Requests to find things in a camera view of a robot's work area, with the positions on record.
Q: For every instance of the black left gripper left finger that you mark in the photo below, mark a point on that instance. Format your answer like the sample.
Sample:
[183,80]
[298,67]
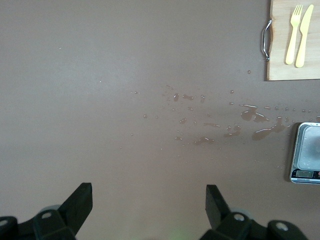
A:
[72,212]

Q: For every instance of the wooden cutting board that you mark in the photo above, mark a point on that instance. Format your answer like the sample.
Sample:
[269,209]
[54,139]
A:
[278,50]

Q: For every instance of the yellow plastic fork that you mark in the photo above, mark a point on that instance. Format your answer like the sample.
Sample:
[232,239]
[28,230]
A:
[292,45]

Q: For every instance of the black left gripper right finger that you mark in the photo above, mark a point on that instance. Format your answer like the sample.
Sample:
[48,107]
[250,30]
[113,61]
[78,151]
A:
[220,215]

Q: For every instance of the yellow plastic knife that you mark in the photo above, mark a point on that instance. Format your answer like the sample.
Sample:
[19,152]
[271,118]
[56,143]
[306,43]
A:
[302,47]

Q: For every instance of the silver digital kitchen scale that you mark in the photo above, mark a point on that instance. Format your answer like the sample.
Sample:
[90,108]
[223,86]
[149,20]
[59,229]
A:
[307,152]

